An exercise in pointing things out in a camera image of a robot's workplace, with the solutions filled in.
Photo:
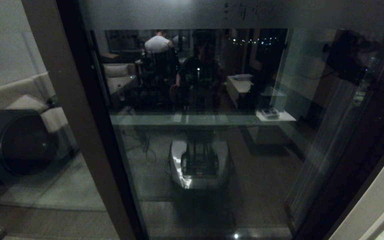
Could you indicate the brown framed sliding glass door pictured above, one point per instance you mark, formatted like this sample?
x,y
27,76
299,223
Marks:
x,y
338,150

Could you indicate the dark brown door jamb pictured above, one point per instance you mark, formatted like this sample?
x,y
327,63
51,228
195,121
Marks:
x,y
362,206

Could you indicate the dark green cloth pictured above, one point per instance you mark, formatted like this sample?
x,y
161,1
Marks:
x,y
52,100

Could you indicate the grey rug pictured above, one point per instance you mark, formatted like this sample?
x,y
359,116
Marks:
x,y
55,186

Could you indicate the beige sofa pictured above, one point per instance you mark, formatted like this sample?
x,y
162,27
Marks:
x,y
28,87

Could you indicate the beige sofa cushion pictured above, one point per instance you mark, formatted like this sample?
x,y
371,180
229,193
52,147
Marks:
x,y
28,102

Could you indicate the brown fixed door frame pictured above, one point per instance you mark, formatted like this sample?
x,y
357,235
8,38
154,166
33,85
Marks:
x,y
78,100

